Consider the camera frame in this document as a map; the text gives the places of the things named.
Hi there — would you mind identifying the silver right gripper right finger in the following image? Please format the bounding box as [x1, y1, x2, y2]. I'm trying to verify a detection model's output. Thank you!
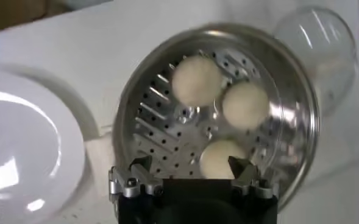
[227, 156, 279, 199]

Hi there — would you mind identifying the round glass lid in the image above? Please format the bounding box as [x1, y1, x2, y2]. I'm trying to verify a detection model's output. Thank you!
[272, 5, 358, 118]

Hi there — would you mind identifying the perforated steel steamer basket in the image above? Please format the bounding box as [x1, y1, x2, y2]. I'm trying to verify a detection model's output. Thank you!
[112, 23, 320, 211]

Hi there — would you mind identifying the large white plate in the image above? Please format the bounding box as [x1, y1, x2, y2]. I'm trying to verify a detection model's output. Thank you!
[0, 69, 87, 224]

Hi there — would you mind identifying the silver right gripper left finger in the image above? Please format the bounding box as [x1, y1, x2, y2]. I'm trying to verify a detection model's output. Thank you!
[108, 155, 164, 198]

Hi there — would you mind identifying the white steamed baozi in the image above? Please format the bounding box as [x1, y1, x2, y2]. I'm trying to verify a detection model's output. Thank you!
[199, 139, 250, 180]
[171, 55, 224, 107]
[221, 81, 271, 131]

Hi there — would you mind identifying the white electric cooker base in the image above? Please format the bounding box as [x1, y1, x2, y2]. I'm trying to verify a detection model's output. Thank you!
[84, 123, 128, 198]

